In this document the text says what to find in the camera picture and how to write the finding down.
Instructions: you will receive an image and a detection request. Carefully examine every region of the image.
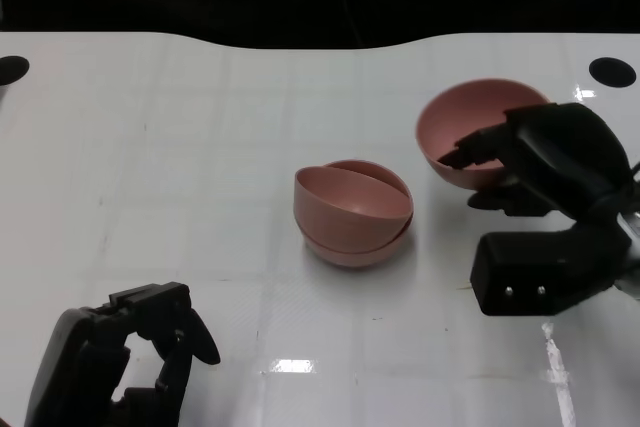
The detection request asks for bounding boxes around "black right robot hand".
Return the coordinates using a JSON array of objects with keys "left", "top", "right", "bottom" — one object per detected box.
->
[{"left": 438, "top": 102, "right": 633, "bottom": 221}]

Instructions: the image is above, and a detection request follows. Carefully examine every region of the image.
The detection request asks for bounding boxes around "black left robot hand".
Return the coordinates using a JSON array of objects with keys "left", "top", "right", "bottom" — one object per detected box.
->
[{"left": 24, "top": 281, "right": 223, "bottom": 427}]

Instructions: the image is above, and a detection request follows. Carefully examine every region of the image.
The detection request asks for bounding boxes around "black round table grommet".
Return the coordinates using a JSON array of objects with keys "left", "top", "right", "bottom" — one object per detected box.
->
[
  {"left": 588, "top": 57, "right": 638, "bottom": 90},
  {"left": 0, "top": 55, "right": 31, "bottom": 87}
]

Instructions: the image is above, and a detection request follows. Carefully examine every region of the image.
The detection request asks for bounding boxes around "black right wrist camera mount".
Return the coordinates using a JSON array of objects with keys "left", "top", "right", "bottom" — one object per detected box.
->
[{"left": 469, "top": 224, "right": 632, "bottom": 320}]

